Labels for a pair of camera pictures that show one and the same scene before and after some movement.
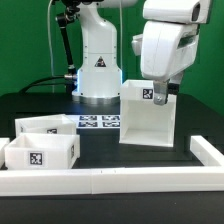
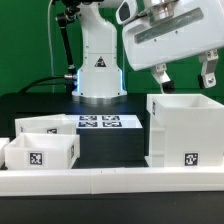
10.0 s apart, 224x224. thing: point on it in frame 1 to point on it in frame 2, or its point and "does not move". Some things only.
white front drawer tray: x=43 y=151 does not move
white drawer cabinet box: x=143 y=122 to x=186 y=131
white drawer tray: x=48 y=124 does not move
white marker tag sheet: x=97 y=121 does not move
